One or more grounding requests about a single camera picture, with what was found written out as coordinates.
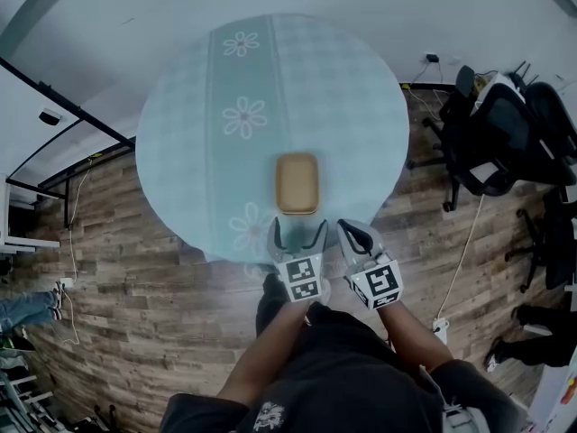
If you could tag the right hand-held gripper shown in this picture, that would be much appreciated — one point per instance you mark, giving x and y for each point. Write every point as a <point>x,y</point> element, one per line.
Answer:
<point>378,284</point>

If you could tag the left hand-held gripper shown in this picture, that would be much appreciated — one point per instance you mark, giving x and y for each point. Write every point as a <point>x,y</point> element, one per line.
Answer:
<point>302,271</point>

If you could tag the person's right forearm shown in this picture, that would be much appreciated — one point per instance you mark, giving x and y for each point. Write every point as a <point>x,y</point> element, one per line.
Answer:
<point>410,336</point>

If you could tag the person's left forearm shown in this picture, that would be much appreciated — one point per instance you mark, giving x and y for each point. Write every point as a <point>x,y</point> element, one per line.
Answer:
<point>266,354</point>

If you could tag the person's black trousers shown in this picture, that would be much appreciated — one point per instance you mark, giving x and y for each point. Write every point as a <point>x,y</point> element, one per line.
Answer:
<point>270,296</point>

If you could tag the white power strip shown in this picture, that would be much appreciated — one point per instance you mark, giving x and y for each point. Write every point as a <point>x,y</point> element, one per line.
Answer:
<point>441,328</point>
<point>66,282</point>

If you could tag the person's black sweatshirt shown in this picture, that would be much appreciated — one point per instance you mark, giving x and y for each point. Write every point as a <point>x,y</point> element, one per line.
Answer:
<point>342,377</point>

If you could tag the round table, light blue cloth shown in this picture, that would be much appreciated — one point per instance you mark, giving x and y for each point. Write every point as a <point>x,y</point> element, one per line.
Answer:
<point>338,106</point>

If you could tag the white box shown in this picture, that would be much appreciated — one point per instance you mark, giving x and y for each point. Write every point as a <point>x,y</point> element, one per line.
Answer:
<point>493,89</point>

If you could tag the black router with antennas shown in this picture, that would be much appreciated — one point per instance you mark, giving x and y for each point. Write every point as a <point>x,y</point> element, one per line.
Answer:
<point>525,77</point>

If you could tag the black whiteboard eraser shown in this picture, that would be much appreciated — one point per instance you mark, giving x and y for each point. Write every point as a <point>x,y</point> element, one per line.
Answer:
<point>48,116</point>

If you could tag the black framed whiteboard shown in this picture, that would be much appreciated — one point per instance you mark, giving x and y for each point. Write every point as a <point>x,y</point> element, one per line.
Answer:
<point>22,129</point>

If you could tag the black wall power adapter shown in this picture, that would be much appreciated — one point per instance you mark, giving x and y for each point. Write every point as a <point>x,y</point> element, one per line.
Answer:
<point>432,57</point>

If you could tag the white metal desk frame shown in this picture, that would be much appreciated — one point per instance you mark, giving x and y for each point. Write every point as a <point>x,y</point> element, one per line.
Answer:
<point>22,242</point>

